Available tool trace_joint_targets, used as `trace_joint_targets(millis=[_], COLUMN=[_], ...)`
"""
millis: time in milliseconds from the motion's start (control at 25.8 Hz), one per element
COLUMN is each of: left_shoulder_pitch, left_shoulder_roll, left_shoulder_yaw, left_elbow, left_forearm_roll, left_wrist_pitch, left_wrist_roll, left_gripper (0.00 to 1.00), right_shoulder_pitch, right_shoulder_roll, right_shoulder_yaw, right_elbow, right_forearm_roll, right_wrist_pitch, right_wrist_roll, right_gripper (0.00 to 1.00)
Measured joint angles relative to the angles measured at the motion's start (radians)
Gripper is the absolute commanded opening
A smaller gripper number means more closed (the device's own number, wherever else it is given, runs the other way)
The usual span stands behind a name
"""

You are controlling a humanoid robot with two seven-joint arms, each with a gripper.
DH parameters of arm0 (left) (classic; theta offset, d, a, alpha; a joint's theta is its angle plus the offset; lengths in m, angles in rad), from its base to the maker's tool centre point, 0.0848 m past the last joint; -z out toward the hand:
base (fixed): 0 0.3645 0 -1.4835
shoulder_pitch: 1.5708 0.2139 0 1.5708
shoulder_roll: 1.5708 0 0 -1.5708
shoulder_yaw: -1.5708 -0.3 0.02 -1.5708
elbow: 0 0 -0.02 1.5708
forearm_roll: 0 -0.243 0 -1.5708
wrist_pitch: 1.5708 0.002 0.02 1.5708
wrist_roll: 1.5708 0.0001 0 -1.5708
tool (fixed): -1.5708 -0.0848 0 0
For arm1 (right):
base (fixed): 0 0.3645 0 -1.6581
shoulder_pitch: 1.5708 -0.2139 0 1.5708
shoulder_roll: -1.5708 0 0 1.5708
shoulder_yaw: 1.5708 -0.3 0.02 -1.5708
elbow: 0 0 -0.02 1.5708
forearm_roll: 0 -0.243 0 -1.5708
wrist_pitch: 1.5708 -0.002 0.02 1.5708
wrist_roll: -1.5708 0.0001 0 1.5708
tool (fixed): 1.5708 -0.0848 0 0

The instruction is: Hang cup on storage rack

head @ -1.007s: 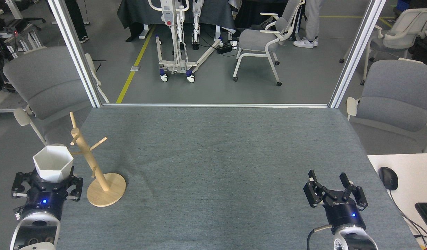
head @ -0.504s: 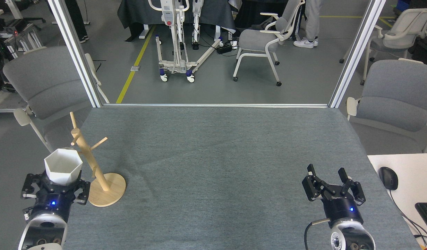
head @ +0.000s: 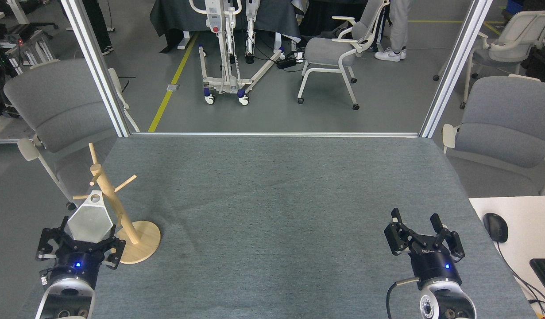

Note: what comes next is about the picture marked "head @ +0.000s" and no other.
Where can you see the dark cloth covered table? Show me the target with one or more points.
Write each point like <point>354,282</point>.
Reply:
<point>272,15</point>

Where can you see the black computer mouse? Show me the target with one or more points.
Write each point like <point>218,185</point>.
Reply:
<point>496,227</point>

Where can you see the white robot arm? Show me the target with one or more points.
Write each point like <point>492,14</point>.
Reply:
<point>64,303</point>
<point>445,305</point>

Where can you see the silver frame post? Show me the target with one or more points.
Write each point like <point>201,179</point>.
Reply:
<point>99,71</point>
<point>454,71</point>

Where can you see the white hexagonal cup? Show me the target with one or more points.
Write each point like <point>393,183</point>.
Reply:
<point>90,221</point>

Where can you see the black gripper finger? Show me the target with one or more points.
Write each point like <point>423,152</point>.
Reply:
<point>454,246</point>
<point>398,239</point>
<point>48,243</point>
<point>115,252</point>

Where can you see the white stand on wheels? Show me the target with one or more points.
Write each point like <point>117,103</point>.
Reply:
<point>214,20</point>

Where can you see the grey padded chair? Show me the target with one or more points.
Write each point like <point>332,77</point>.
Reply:
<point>59,110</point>
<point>507,124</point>

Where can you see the grey chair with white backrest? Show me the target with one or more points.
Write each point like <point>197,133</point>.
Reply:
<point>520,31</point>

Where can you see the grey chair with white armrests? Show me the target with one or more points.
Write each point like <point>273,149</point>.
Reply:
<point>330,49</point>

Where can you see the white desk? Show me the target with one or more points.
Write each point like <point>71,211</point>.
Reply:
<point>527,221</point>

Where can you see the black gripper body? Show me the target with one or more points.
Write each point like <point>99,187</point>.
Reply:
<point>77,261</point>
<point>434,266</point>

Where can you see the silver floor plate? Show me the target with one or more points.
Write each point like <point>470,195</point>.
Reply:
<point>172,87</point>

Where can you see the person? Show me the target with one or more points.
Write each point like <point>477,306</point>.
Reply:
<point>398,26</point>
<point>97,24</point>

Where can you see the black power strip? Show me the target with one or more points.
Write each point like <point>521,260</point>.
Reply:
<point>286,62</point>

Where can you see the silver frame rail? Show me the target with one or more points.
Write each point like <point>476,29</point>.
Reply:
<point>276,134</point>

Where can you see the dark equipment rack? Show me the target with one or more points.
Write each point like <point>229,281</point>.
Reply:
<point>15,48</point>

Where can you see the wooden cup rack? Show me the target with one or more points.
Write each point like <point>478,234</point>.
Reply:
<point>141,243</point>

